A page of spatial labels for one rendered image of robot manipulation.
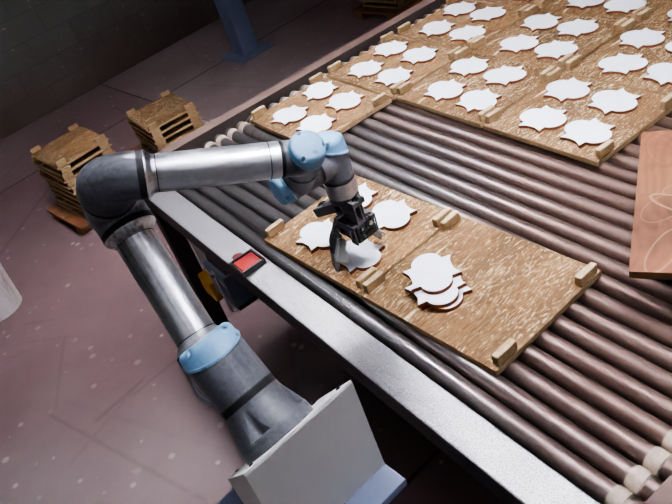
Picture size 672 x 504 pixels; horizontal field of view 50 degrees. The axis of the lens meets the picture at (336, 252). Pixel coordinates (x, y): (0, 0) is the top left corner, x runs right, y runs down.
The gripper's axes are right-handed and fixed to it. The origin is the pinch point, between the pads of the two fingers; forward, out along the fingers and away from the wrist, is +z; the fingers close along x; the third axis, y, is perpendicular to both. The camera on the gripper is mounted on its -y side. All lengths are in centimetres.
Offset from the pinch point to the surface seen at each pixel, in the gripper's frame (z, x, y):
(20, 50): 56, 56, -505
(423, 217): 0.8, 20.3, 3.4
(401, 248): 0.6, 8.2, 7.4
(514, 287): -0.5, 11.5, 39.9
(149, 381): 99, -44, -124
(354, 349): 2.2, -21.1, 21.4
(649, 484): 0, -13, 86
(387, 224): -0.3, 12.4, -1.8
